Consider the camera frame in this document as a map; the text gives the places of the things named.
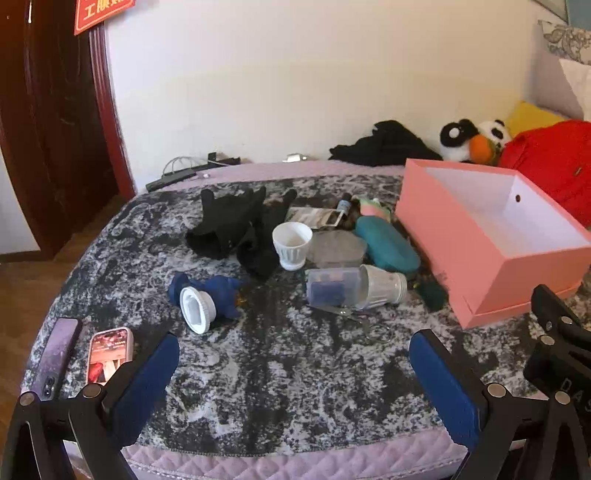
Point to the white charger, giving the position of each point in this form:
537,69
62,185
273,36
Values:
296,158

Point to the teal oval case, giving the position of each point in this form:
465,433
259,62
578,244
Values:
383,242

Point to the blue plush toy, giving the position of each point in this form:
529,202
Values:
221,290

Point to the grey patterned pillow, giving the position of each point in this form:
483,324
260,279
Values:
549,69

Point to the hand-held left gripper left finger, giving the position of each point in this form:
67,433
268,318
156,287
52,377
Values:
147,383

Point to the smartphone in white case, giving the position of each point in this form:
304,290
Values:
108,350

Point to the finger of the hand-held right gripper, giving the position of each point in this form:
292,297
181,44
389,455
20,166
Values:
554,314

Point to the black power strip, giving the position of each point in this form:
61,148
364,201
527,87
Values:
171,180

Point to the pastel spout pouch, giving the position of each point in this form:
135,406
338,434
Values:
374,207

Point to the dark red wooden door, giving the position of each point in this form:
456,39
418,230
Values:
55,115

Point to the black adapter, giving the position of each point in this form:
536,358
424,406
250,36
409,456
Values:
226,160

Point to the black glove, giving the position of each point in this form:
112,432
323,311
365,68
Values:
261,249
221,221

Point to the white ribbed cup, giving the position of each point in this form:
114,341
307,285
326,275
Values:
196,309
383,286
291,244

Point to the red wall sign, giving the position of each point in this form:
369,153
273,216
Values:
99,14

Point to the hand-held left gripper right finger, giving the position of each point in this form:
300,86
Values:
443,383

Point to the white pillow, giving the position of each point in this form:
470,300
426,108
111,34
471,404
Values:
579,87

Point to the yellow pillow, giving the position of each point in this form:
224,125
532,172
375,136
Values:
531,117

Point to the purple smartphone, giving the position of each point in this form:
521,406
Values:
57,350

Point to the black clothing pile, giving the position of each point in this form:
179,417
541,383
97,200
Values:
388,143

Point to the dark green tassel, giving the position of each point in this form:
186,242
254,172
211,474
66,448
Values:
434,295

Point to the panda plush toy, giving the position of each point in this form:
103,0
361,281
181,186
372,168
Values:
491,138

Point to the black white plush toy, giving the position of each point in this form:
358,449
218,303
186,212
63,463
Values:
455,138

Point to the small dark bottle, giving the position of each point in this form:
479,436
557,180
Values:
344,206

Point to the clear plastic jar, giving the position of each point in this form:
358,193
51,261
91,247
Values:
332,286

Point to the white card package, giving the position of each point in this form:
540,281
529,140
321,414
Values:
309,217

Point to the black white printed blanket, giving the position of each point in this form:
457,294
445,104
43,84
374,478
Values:
277,369

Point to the pink cardboard box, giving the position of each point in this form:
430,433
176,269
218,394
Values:
443,230

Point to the framed wall picture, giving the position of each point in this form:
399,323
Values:
577,11

